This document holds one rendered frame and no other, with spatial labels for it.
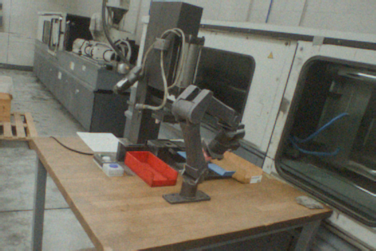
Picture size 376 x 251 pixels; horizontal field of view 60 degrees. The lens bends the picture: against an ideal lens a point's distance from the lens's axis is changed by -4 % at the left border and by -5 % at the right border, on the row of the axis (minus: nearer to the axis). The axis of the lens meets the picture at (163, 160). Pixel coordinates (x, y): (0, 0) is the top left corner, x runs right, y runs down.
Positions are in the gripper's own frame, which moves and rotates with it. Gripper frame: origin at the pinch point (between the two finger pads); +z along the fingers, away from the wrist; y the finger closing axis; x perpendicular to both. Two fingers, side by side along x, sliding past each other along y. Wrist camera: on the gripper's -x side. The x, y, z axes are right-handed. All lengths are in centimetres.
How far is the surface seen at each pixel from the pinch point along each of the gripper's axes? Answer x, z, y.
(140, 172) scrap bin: 23.9, 12.1, 2.9
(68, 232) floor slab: 14, 141, 39
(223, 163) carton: -24.5, 10.4, 6.8
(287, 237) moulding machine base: -60, 24, -33
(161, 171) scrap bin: 12.4, 13.1, 4.2
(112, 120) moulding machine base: -112, 222, 241
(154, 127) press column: -4.3, 24.9, 42.2
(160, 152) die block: 6.0, 16.0, 17.2
